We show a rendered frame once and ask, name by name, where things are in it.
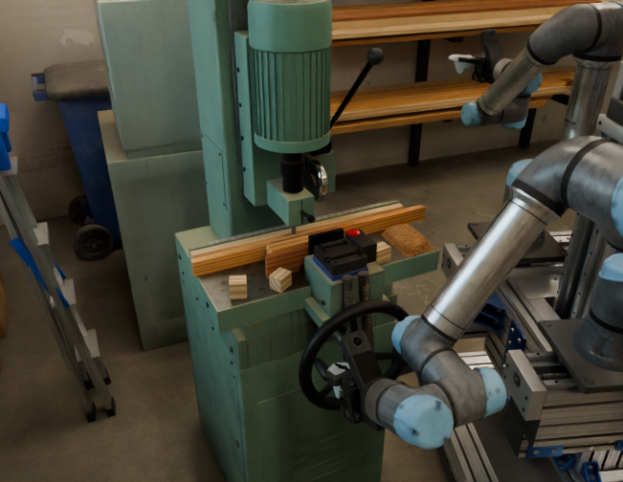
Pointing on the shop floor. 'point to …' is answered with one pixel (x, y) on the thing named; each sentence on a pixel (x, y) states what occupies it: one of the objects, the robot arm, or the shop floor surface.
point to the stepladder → (45, 270)
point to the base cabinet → (277, 411)
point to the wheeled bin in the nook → (84, 149)
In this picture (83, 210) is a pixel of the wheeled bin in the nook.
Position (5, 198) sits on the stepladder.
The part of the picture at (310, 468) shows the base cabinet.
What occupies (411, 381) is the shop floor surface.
